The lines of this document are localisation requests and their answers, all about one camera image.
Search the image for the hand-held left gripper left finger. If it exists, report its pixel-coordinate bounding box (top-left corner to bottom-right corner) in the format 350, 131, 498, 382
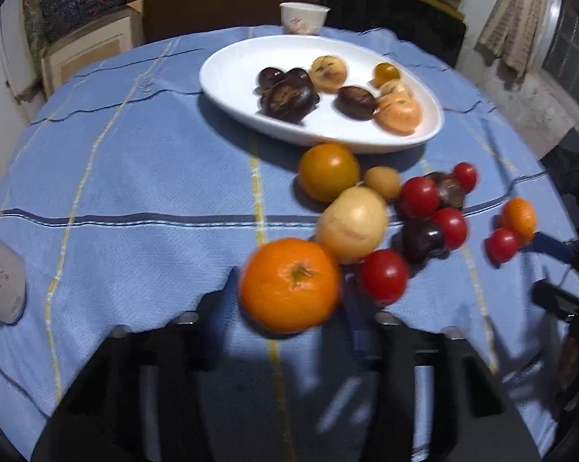
32, 269, 244, 462

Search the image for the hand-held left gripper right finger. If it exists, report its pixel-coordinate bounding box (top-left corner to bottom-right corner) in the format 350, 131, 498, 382
342, 293, 543, 462

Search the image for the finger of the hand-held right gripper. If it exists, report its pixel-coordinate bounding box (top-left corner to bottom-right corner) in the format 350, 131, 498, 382
530, 232, 579, 275
531, 279, 579, 323

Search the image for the large orange tangerine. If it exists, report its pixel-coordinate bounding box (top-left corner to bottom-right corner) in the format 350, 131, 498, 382
500, 197, 538, 246

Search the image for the red cherry tomato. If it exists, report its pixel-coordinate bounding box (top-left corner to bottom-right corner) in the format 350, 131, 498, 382
398, 176, 440, 219
452, 162, 479, 193
433, 207, 469, 251
357, 249, 410, 305
485, 228, 520, 264

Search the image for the small orange tangerine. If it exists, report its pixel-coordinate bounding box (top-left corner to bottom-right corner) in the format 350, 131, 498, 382
238, 237, 342, 334

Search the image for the pale yellow round fruit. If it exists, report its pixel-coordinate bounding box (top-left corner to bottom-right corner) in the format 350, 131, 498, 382
315, 186, 389, 265

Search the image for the dark purple round fruit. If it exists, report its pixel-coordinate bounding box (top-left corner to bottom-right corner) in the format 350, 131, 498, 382
402, 219, 448, 264
284, 68, 315, 91

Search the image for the dark brown water chestnut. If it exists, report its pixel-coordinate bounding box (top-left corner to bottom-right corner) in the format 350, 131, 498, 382
260, 79, 320, 123
257, 67, 286, 93
336, 85, 379, 121
426, 172, 467, 210

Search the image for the small tan longan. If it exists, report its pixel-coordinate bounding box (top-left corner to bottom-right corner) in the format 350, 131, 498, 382
364, 166, 402, 203

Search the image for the yellow-orange citrus fruit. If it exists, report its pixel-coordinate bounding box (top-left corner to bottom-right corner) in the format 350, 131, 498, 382
297, 143, 361, 203
373, 62, 402, 88

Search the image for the orange peach round fruit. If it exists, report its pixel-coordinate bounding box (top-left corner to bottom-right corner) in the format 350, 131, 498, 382
373, 94, 423, 136

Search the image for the striped pepino melon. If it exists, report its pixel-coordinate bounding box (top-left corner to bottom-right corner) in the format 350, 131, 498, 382
379, 79, 413, 102

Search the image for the white oval plate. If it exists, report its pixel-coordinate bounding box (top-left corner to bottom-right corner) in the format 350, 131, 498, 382
199, 35, 444, 155

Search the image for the pale peach round fruit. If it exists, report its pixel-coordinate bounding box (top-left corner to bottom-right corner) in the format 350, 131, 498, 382
309, 55, 349, 93

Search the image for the blue checked tablecloth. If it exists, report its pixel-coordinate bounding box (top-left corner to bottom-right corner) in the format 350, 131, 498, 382
0, 26, 567, 462

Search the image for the grey metal window grille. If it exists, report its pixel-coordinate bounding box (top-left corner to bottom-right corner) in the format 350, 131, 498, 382
540, 0, 579, 121

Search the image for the white drink can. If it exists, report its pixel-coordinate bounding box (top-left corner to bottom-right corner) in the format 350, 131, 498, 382
0, 221, 27, 324

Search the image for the beige hanging towel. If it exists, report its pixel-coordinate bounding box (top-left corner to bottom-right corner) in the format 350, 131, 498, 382
477, 0, 552, 85

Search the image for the black panel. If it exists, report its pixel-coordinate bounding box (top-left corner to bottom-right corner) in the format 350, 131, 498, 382
323, 0, 466, 68

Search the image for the brown board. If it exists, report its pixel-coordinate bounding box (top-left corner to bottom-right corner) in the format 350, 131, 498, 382
142, 0, 326, 44

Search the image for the white paper cup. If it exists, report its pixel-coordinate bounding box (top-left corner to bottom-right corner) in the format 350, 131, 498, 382
280, 2, 330, 35

